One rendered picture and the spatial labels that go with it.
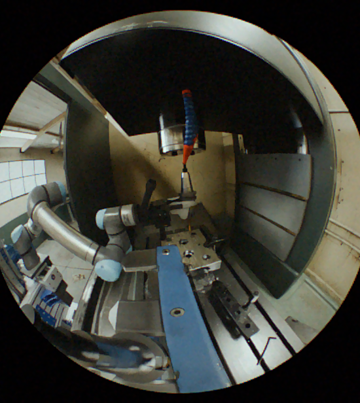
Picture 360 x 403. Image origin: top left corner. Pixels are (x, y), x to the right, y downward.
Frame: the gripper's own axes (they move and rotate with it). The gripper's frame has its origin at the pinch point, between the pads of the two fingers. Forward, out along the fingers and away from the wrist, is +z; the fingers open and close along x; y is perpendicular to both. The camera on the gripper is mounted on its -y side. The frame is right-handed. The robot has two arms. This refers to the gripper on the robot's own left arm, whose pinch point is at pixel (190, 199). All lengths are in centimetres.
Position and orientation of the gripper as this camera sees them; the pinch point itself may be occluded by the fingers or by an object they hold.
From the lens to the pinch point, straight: 41.3
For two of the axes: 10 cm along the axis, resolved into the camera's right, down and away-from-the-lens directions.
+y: 1.1, 9.5, 2.9
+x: 1.9, 2.7, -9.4
